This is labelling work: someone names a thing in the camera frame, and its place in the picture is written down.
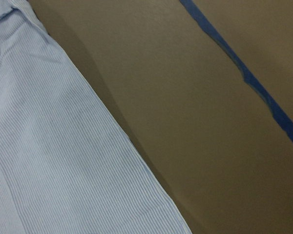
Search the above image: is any light blue striped shirt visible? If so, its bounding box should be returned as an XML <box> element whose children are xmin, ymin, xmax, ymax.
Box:
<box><xmin>0</xmin><ymin>0</ymin><xmax>190</xmax><ymax>234</ymax></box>

